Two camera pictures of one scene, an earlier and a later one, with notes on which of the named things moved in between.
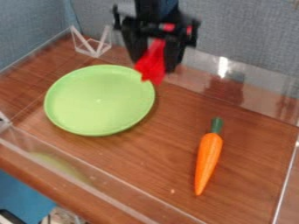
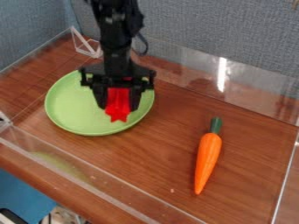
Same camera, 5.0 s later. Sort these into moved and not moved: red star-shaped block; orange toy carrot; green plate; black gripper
Moved: black gripper; red star-shaped block
Not moved: orange toy carrot; green plate
